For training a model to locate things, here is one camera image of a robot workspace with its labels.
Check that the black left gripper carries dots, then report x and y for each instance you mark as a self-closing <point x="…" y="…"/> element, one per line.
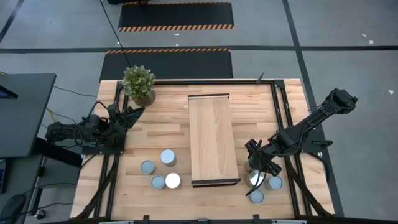
<point x="122" y="121"/>

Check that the black aluminium table frame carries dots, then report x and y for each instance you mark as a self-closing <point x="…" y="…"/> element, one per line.
<point x="277" y="102"/>

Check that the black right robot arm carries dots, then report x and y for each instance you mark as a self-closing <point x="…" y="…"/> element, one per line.
<point x="311" y="123"/>

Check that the corn label tin can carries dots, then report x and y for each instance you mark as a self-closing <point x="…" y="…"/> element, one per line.
<point x="168" y="157"/>

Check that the black hazard-striped floor mat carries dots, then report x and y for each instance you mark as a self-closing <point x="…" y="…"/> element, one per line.
<point x="174" y="65"/>
<point x="175" y="14"/>

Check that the black office chair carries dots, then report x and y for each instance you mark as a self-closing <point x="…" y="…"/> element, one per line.
<point x="12" y="210"/>

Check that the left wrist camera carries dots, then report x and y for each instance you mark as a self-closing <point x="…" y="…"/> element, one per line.
<point x="113" y="110"/>

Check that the artificial plant in ribbed pot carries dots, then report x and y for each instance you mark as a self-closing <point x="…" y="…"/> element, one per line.
<point x="140" y="84"/>

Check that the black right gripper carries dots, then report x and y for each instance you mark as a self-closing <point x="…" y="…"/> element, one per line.
<point x="261" y="158"/>

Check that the dark laptop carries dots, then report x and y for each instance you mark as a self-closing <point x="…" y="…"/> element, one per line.
<point x="6" y="93"/>

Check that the grey round cap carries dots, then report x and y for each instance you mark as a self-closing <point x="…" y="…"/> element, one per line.
<point x="257" y="196"/>

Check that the dark grey desk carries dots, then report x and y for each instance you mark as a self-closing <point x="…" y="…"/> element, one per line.
<point x="25" y="115"/>

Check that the wooden shelf with black legs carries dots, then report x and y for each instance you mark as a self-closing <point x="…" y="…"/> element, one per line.
<point x="211" y="140"/>

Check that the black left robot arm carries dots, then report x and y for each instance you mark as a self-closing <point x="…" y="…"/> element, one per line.
<point x="62" y="132"/>

